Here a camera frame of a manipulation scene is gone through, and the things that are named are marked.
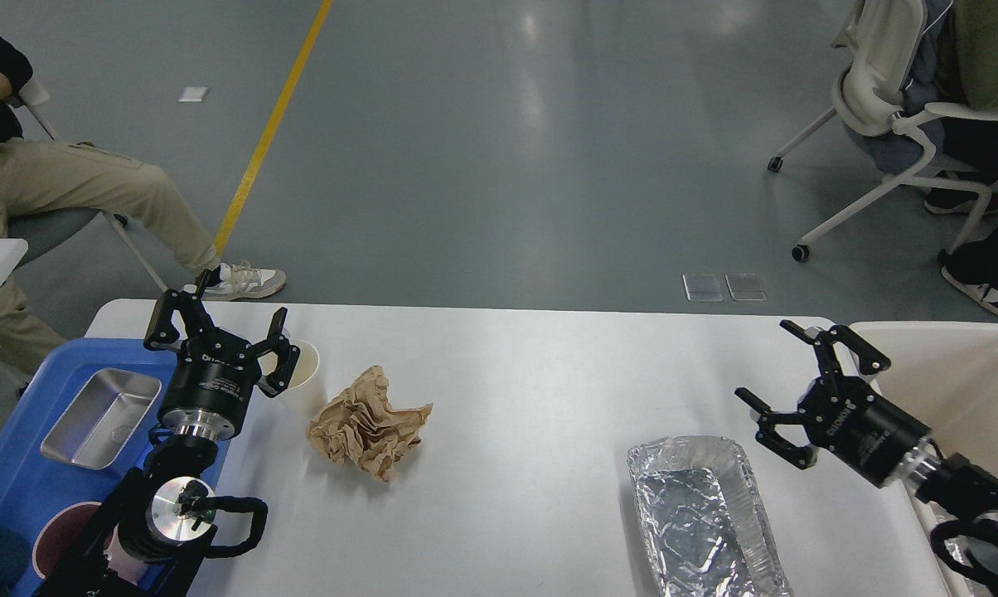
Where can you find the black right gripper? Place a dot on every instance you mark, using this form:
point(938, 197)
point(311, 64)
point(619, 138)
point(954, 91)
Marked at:
point(868, 427)

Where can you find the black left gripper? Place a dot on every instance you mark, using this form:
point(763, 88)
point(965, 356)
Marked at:
point(214, 376)

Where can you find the white paper cup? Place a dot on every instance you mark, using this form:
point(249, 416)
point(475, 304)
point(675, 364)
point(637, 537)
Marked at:
point(305, 395)

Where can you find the stainless steel rectangular tray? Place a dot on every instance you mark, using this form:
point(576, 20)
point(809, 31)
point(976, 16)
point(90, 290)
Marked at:
point(101, 418)

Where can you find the brown paper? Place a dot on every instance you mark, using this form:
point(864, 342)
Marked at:
point(361, 426)

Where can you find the aluminium foil tray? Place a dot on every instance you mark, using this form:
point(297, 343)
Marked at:
point(703, 522)

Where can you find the pink mug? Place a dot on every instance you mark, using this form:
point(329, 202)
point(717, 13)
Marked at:
point(64, 539)

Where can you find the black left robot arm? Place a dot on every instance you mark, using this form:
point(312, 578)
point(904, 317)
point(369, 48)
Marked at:
point(151, 534)

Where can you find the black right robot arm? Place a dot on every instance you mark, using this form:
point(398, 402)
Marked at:
point(964, 490)

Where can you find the white plastic bin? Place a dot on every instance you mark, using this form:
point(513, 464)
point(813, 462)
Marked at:
point(946, 375)

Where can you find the crumpled foil in bin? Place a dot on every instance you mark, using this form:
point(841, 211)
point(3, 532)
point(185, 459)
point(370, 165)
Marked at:
point(954, 547)

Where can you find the grey office chair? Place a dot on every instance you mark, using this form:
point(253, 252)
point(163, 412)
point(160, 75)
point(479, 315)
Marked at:
point(44, 232)

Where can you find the blue plastic tray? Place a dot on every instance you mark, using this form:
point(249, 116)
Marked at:
point(33, 487)

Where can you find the person in black shirt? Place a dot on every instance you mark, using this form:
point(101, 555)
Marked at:
point(37, 177)

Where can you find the white office chair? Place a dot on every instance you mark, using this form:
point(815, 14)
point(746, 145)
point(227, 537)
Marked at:
point(871, 98)

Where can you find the seated person olive jacket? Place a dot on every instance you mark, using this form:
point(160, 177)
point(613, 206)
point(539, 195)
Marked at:
point(967, 73)

